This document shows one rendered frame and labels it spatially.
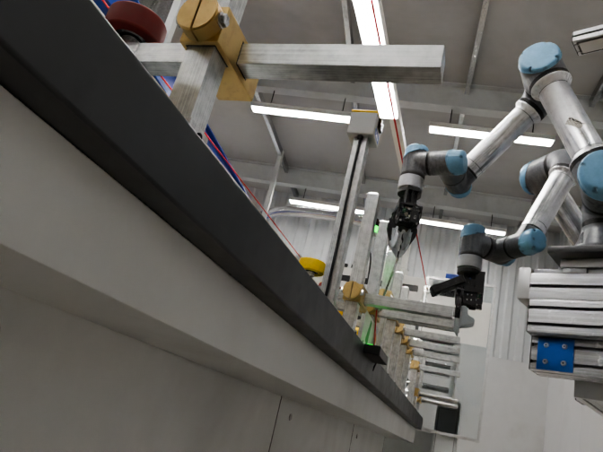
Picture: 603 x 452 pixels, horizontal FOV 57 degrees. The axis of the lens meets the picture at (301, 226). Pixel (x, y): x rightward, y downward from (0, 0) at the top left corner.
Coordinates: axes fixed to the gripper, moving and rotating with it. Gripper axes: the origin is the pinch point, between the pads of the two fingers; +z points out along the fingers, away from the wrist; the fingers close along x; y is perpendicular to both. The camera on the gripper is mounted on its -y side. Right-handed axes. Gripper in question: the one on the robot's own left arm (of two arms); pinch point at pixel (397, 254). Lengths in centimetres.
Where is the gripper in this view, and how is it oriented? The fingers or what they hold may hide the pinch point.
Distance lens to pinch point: 167.3
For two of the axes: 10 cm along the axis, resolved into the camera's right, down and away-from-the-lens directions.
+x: 9.7, 2.4, 0.1
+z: -2.2, 9.1, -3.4
